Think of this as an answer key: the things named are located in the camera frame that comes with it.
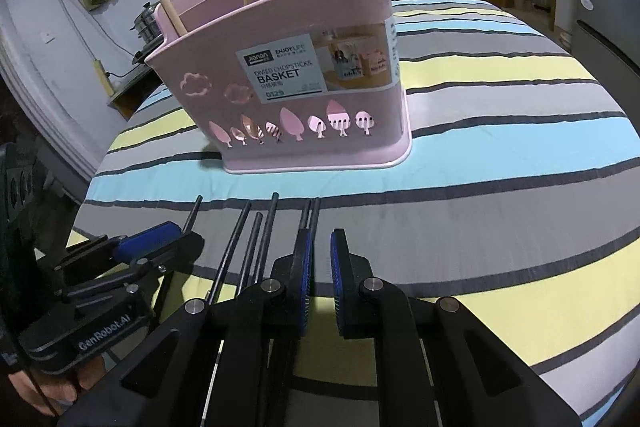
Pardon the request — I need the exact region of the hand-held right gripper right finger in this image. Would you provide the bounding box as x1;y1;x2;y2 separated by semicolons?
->
329;228;583;427

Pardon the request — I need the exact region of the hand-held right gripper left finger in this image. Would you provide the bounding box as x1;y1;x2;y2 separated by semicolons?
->
57;227;316;427

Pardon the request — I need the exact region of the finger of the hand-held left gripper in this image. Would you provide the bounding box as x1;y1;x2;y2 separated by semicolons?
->
52;234;121;275
112;221;206;280

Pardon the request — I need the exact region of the pink plastic chopstick basket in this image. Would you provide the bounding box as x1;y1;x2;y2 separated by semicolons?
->
147;0;413;172

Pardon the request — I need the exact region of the person's left hand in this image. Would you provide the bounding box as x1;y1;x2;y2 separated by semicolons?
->
6;352;107;410

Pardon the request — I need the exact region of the low metal stand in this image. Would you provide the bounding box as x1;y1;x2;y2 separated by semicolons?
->
107;57;167;120

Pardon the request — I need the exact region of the beige power strip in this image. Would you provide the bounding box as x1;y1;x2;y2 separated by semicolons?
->
94;59;112;98

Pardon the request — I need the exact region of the striped tablecloth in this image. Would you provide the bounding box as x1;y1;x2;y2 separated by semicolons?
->
70;0;640;427

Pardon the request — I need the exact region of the stainless steel pot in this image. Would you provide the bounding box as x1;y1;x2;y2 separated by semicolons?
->
131;2;164;44

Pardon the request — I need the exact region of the thin power strip cable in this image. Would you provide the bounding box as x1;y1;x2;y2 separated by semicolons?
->
49;0;102;64

